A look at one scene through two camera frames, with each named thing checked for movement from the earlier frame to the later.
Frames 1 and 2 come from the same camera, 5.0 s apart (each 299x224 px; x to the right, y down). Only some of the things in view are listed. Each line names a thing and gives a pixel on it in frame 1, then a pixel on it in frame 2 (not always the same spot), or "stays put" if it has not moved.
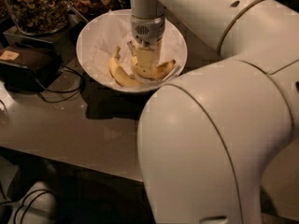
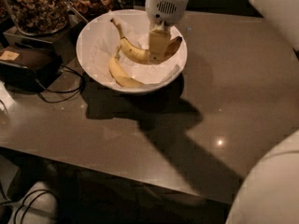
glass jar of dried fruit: [91, 1] stays put
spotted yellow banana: [154, 72] → [140, 54]
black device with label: [27, 70] stays put
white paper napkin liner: [106, 33] stays put
